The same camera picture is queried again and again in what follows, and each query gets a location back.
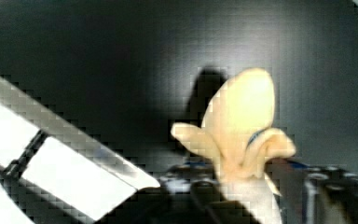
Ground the plush peeled banana toy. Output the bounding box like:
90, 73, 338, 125
171, 68, 296, 224

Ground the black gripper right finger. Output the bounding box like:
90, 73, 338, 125
266, 159, 358, 224

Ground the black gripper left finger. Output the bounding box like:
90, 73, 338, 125
159, 161, 218, 196

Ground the black toaster oven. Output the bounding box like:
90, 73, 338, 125
0, 0, 358, 200

